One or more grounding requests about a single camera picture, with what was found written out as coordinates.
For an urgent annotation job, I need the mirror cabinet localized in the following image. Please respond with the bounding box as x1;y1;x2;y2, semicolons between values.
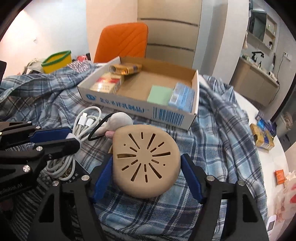
248;9;278;50

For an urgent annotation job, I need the red gold cigarette pack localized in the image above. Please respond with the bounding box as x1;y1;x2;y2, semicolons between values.
90;72;124;94

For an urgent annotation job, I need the black faucet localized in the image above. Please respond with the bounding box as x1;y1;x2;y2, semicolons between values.
251;51;264;63

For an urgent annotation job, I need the orange chair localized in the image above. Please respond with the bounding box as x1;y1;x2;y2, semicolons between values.
93;22;149;63

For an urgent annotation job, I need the light blue tissue pack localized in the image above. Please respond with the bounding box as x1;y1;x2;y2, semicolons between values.
168;82;195;113

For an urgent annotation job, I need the white plush toy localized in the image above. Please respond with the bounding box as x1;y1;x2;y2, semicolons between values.
88;112;133;141

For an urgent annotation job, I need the white charging cable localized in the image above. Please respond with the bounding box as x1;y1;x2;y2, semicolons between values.
45;105;103;181

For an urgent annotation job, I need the yellow green basket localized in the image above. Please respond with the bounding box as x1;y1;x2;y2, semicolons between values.
41;50;72;74

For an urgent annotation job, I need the grey striped towel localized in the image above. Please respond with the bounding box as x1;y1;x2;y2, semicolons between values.
11;170;52;240

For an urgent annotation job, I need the blue plaid blanket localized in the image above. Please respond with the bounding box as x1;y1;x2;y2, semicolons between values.
1;64;267;240

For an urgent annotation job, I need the blue box on table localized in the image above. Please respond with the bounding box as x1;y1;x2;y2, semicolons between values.
257;118;276;137

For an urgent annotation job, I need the beige refrigerator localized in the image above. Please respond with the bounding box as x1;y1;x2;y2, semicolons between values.
137;0;202;68

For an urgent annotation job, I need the green sticky note pad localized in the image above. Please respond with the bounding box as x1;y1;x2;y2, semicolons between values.
147;85;173;105

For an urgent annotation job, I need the blue gold cigarette pack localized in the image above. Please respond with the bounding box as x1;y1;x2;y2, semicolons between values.
109;63;142;76

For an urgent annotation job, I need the white hair dryer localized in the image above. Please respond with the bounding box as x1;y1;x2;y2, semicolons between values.
268;71;280;85

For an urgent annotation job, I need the plastic bag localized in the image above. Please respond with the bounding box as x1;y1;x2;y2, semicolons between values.
275;170;295;222

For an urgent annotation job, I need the bathroom vanity cabinet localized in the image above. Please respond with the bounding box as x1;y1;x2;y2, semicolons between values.
230;57;280;106

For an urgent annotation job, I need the beige round silicone pad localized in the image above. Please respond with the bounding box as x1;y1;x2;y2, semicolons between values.
112;125;181;199

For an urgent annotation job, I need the shallow cardboard box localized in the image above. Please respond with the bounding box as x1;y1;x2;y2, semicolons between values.
77;56;199;130

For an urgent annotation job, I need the small orange box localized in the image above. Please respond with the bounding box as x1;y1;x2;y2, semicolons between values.
275;169;285;185

